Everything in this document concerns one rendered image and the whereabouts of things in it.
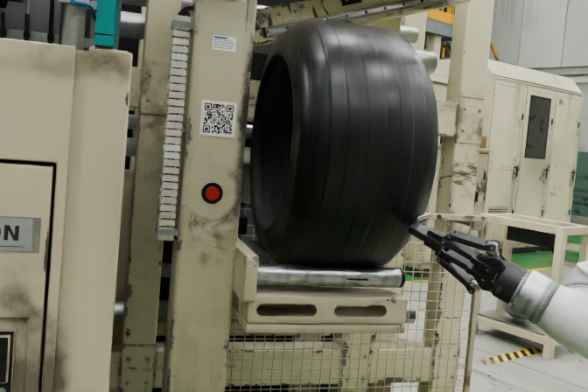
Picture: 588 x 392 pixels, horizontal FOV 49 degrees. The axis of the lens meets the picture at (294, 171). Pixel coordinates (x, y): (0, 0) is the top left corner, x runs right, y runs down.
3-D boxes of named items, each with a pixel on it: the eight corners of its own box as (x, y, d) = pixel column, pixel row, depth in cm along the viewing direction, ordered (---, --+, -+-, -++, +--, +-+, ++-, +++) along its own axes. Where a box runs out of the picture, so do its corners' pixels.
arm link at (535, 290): (529, 333, 121) (500, 316, 123) (544, 310, 128) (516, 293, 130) (549, 297, 116) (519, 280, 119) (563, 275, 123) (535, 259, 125)
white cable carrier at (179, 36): (157, 240, 138) (174, 14, 136) (156, 236, 143) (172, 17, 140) (178, 241, 139) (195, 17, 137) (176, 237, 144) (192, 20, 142)
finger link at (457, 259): (493, 269, 128) (491, 275, 129) (444, 241, 133) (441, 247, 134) (486, 278, 125) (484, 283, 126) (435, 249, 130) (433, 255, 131)
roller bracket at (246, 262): (241, 304, 131) (246, 255, 131) (213, 262, 169) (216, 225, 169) (258, 304, 132) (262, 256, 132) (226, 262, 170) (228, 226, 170)
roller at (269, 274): (247, 281, 140) (251, 287, 135) (248, 260, 139) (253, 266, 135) (395, 284, 149) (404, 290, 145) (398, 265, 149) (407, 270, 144)
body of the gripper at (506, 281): (521, 280, 119) (475, 255, 123) (504, 313, 124) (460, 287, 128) (534, 262, 125) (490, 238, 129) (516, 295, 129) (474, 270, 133)
